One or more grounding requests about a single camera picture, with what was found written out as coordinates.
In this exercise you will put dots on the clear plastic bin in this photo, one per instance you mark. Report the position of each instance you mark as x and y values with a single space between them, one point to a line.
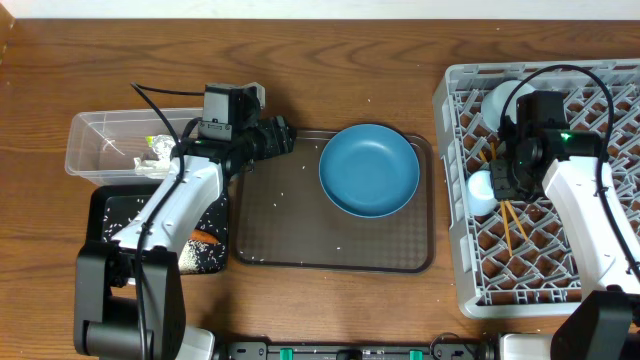
103 146

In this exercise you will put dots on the dark blue plate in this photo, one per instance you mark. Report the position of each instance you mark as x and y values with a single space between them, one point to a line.
369 171

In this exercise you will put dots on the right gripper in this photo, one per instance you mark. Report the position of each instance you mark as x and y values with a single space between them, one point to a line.
503 190

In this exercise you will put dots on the foil snack wrapper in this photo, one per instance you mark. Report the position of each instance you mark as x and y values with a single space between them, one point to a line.
161 145

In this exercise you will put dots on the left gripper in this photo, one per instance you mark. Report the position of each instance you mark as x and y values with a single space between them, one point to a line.
278 137

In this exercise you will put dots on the white tissue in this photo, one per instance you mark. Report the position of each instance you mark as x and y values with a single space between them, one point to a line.
152 168

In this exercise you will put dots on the light blue bowl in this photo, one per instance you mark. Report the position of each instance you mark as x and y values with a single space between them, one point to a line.
492 104

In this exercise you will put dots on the light blue cup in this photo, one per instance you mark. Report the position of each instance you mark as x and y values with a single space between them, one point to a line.
480 194

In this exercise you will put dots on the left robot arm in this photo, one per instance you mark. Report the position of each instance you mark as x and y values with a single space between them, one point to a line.
129 301

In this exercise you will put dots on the brown serving tray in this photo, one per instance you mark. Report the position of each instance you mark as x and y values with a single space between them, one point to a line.
282 217

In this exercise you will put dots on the white rice pile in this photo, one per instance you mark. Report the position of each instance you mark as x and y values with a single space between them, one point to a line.
197 257

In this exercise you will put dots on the grey dishwasher rack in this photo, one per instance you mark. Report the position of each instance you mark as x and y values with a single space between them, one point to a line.
539 277

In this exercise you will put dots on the wooden chopstick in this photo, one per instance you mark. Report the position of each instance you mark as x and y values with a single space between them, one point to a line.
506 205
506 225

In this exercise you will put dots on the orange carrot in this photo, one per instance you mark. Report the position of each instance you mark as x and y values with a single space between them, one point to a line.
204 237

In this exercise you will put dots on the black waste tray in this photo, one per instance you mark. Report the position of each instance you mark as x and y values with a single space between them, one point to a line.
98 201

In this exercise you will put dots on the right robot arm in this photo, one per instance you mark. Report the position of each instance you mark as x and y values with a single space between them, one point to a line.
602 241

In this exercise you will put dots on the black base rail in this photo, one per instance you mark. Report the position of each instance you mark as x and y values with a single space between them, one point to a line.
446 346

